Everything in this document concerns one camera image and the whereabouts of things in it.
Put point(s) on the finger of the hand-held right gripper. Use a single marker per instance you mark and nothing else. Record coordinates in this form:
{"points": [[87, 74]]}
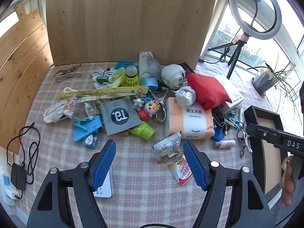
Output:
{"points": [[261, 131]]}

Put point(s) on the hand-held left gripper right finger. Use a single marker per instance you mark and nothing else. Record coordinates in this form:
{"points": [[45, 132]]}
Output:
{"points": [[193, 165]]}

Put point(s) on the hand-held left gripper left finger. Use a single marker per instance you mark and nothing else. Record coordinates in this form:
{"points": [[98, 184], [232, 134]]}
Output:
{"points": [[104, 168]]}

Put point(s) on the red white coffee sachet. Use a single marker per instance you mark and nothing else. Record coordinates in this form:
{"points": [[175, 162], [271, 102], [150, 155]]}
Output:
{"points": [[181, 171]]}

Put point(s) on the black framed tray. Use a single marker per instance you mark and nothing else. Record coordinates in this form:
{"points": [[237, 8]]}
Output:
{"points": [[251, 114]]}

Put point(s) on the teal clothes peg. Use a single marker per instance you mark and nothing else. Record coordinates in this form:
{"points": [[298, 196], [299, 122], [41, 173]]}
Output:
{"points": [[79, 124], [230, 114], [234, 122]]}

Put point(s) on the blue round plastic item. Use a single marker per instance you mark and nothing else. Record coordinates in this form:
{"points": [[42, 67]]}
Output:
{"points": [[217, 133]]}

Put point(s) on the blue plastic clip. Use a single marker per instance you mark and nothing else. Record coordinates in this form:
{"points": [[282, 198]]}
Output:
{"points": [[91, 128]]}

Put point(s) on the orange tissue pack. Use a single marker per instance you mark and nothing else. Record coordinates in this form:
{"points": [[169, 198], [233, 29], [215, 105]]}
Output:
{"points": [[190, 121]]}

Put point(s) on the white cardboard box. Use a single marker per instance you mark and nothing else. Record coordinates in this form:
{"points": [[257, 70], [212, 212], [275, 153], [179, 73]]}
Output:
{"points": [[234, 95]]}

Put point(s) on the red cloth pouch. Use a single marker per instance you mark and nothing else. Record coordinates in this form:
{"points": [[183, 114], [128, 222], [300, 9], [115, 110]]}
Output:
{"points": [[209, 90]]}

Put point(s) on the silver-white packet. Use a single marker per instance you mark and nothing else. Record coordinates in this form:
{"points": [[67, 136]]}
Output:
{"points": [[186, 96]]}

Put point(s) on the white plug adapter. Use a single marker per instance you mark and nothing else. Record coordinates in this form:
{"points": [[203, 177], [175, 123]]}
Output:
{"points": [[172, 76]]}

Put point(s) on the yellow-green shuttlecock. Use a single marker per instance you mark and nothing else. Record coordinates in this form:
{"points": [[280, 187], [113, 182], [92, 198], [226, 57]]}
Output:
{"points": [[129, 79]]}

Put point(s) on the large metal clip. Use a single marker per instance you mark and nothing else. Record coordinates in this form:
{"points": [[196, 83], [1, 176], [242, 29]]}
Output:
{"points": [[64, 74]]}

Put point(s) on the white lotion tube blue cap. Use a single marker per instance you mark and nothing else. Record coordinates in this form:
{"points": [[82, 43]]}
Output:
{"points": [[145, 66]]}

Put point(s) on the person's right hand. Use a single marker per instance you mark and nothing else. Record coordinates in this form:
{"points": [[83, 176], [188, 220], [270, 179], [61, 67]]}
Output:
{"points": [[288, 185]]}

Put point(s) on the white power bank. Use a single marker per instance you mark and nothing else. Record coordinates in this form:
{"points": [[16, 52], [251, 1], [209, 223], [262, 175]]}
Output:
{"points": [[105, 185]]}

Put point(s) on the metal lever clamp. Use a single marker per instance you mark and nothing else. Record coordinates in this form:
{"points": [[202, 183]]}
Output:
{"points": [[242, 135]]}

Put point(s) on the blue correction tape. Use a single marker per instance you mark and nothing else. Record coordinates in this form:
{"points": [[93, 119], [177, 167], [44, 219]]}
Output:
{"points": [[90, 141]]}

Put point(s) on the white snack packet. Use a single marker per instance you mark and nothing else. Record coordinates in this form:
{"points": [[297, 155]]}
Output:
{"points": [[167, 147]]}

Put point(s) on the checked tablecloth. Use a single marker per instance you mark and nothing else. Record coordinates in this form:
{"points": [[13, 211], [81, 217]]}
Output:
{"points": [[142, 194]]}

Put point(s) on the potted spider plant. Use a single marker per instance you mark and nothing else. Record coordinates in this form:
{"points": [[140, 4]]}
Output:
{"points": [[263, 80]]}

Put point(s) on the grey card black circle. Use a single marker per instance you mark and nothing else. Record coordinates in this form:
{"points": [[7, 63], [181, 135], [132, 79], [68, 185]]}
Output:
{"points": [[118, 116]]}

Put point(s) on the green plastic cup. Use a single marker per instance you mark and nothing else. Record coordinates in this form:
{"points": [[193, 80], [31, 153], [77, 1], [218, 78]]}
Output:
{"points": [[144, 130]]}

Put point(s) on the small white lotion bottle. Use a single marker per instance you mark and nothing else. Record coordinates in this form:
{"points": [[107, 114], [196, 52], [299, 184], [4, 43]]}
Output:
{"points": [[89, 109]]}

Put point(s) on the dragon toy figure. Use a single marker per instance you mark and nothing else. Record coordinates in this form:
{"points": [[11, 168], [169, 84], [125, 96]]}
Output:
{"points": [[152, 106]]}

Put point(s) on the grey knobbly toy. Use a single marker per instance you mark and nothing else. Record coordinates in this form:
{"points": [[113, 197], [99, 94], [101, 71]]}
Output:
{"points": [[138, 103]]}

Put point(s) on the crumpled white pink packet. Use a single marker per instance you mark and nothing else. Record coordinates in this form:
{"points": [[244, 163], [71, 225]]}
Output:
{"points": [[59, 110]]}

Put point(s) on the long yellow strip packet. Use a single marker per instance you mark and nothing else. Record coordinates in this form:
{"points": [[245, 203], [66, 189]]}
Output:
{"points": [[106, 92]]}

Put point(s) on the black power adapter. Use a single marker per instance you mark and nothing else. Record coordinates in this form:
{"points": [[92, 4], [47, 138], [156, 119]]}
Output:
{"points": [[18, 177]]}

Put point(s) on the green lip balm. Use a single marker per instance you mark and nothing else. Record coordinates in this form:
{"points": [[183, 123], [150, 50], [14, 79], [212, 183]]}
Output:
{"points": [[103, 78]]}

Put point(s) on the yellow-green cloth strip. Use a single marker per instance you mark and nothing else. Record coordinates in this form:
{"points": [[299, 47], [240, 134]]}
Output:
{"points": [[116, 78]]}

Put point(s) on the black usb hub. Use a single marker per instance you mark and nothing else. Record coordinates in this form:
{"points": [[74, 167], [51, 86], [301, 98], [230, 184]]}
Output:
{"points": [[201, 60]]}

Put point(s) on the black pouch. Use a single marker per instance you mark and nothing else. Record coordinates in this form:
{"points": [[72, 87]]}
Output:
{"points": [[187, 67]]}

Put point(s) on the white power strip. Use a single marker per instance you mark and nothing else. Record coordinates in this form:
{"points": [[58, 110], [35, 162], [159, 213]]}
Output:
{"points": [[7, 182]]}

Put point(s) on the grey foil pouch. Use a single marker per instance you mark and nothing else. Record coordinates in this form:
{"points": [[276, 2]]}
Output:
{"points": [[155, 66]]}

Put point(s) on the blue card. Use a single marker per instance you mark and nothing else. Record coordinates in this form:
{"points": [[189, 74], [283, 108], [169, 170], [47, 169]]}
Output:
{"points": [[125, 64]]}

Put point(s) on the wooden slat panel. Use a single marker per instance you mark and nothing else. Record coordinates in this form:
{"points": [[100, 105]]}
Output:
{"points": [[21, 76]]}

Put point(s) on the wooden back board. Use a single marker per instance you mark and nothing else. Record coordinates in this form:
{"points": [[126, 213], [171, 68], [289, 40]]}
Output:
{"points": [[130, 23]]}

